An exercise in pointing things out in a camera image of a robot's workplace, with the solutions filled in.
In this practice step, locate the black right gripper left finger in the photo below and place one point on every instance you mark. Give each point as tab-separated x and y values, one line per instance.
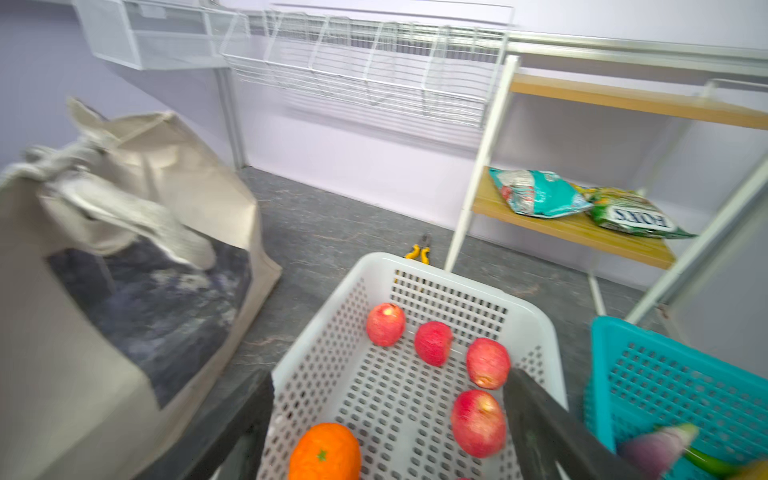
228	442

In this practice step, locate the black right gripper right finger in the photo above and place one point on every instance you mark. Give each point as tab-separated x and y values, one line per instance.
549	442

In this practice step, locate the cream canvas grocery bag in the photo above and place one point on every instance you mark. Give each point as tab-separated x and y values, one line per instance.
132	265

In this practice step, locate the green Fox's candy bag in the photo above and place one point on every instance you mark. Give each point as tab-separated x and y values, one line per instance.
630	213

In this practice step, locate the teal snack bag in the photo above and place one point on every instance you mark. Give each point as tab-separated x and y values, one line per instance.
538	194

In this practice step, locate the red apple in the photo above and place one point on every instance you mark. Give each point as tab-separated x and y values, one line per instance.
432	343
385	324
488	364
478	423

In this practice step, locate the red apple back right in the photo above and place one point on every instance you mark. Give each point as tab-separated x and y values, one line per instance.
488	364

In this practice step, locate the orange tangerine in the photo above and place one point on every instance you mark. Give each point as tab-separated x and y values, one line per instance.
326	451

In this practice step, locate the light purple eggplant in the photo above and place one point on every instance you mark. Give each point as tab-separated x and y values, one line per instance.
653	454

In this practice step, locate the teal plastic vegetable basket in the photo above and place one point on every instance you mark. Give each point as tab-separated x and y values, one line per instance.
642	381

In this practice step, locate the red apple back middle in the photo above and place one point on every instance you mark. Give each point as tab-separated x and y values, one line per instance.
432	343

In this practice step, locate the white plastic fruit basket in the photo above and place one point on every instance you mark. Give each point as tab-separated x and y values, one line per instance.
397	406

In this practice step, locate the green pepper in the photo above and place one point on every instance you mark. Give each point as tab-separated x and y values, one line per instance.
712	465

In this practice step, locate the red apple back left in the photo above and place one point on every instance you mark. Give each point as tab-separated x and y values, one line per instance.
385	324

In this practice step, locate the yellow lemon in teal basket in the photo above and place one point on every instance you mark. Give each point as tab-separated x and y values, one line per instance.
757	470

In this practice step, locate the white wooden two-tier shelf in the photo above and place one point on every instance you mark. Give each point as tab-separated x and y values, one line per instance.
595	134

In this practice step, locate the yellow handled pliers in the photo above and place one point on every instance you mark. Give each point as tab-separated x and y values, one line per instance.
421	250

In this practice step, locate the long white wire basket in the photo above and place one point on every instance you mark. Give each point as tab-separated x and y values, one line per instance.
446	73

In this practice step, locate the small white wire basket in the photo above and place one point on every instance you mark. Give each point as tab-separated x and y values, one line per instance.
161	35

